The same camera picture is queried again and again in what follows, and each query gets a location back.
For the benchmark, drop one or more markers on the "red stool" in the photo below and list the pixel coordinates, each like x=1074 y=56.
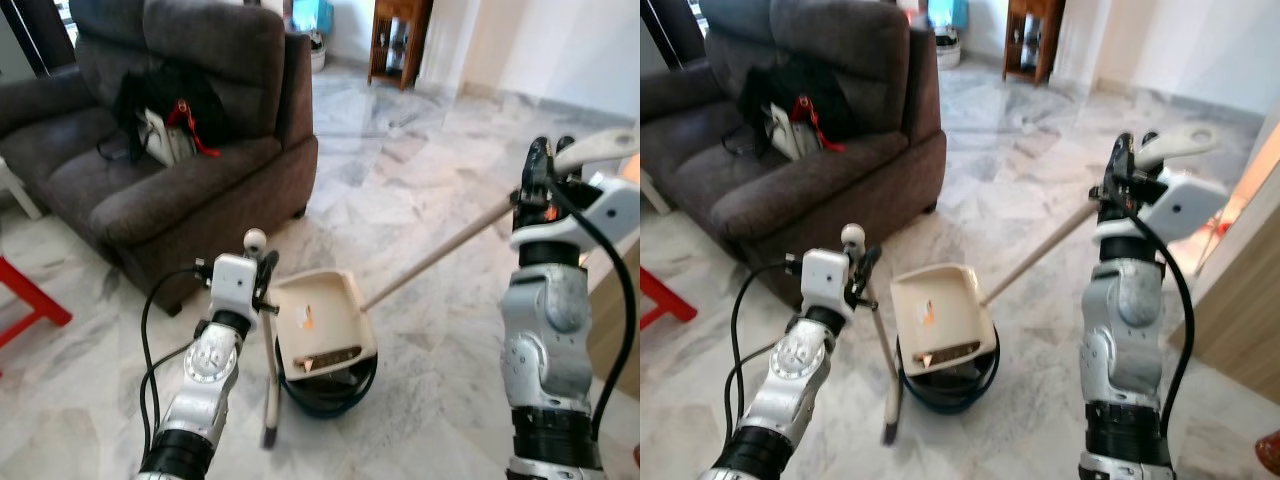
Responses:
x=30 y=295
x=665 y=295

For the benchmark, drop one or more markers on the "white furniture leg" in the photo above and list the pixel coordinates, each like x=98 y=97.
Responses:
x=652 y=190
x=20 y=190

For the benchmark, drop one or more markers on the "dark wooden cabinet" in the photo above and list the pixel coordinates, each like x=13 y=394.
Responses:
x=1035 y=15
x=400 y=15

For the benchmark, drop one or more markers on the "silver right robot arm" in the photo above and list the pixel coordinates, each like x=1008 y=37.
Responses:
x=1120 y=340
x=545 y=340

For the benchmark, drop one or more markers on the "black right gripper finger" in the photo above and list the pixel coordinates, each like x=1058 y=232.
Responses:
x=1123 y=160
x=1149 y=141
x=565 y=145
x=538 y=165

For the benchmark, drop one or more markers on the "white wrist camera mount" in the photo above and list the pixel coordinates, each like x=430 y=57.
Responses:
x=1190 y=205
x=612 y=210
x=233 y=285
x=825 y=280

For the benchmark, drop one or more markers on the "white bag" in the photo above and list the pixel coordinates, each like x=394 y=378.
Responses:
x=785 y=135
x=160 y=140

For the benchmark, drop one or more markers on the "cream broom with ball top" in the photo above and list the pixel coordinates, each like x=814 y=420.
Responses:
x=888 y=370
x=270 y=380

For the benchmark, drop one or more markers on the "white round appliance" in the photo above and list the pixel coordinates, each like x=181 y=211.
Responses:
x=948 y=48
x=317 y=52

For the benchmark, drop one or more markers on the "dark round waste bin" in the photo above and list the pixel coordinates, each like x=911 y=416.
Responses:
x=950 y=390
x=330 y=395

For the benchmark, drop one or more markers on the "red brown round object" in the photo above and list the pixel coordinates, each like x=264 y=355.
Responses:
x=1270 y=453

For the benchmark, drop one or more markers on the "black window frame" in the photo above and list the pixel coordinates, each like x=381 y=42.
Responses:
x=40 y=30
x=670 y=28

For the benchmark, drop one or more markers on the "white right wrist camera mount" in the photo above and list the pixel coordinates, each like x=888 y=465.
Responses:
x=612 y=210
x=1190 y=205

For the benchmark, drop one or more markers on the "light wooden cabinet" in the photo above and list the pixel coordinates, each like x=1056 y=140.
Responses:
x=1240 y=310

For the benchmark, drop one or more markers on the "black bag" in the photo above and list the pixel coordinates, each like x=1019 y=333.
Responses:
x=150 y=90
x=770 y=85

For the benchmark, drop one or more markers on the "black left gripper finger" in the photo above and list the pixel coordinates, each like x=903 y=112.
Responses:
x=270 y=266
x=870 y=262

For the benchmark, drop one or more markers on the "dark grey fabric sofa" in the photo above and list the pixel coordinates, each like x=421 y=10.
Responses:
x=840 y=190
x=200 y=190

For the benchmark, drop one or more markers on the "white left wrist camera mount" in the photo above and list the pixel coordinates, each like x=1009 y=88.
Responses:
x=233 y=285
x=825 y=280

